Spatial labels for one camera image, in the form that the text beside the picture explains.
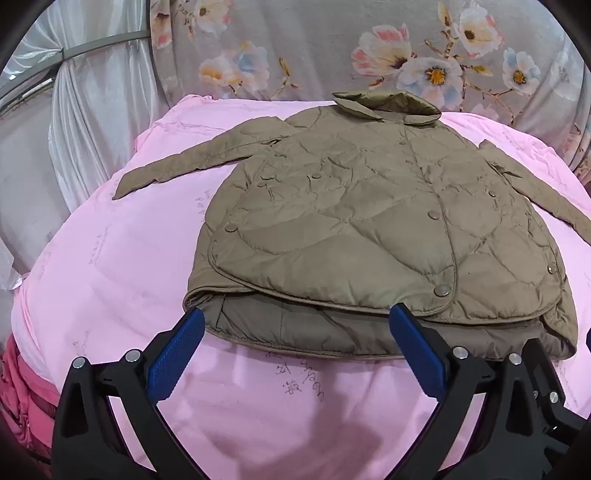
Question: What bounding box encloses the grey metal rail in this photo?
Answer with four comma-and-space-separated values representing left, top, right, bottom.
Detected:
0, 31, 152, 100

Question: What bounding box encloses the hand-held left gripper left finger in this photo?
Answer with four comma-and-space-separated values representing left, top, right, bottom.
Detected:
52, 307, 206, 480

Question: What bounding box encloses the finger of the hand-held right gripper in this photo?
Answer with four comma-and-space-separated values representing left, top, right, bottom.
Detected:
525, 338, 587, 433

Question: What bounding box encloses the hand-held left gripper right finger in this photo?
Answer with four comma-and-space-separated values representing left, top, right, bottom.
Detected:
389, 303, 579, 480

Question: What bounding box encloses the olive quilted jacket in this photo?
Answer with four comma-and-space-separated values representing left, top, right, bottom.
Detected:
112, 91, 591, 363

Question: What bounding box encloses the white satin curtain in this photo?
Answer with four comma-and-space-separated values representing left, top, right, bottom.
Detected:
0, 0, 154, 289

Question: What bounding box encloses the pink printed bed sheet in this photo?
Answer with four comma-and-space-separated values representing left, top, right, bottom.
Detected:
9, 94, 591, 480

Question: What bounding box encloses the grey floral cloth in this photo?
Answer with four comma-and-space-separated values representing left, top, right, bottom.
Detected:
150, 0, 591, 185

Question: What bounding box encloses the red crumpled cloth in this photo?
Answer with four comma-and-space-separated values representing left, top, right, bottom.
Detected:
0, 334, 64, 468

